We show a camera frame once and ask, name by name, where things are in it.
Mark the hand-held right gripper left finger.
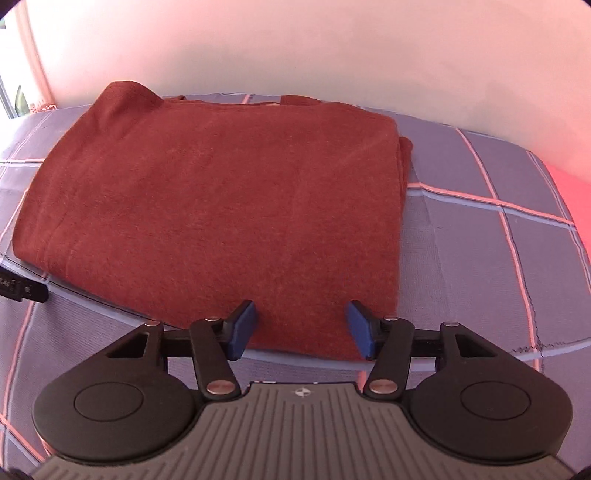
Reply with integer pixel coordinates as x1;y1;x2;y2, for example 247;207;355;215
107;300;257;398

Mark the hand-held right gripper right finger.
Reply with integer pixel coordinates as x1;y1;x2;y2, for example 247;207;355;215
346;300;492;398

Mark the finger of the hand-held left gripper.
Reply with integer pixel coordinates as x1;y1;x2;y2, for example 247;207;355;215
0;265;49;304

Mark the rust red sweater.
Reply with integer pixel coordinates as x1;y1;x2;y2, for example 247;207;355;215
8;81;414;363

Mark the blue plaid bed sheet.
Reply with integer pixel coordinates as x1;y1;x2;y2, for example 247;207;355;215
0;92;591;467

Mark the window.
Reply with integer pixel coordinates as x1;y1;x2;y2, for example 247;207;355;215
0;18;31;121

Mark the pink curtain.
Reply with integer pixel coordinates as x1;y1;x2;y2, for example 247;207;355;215
16;7;58;114

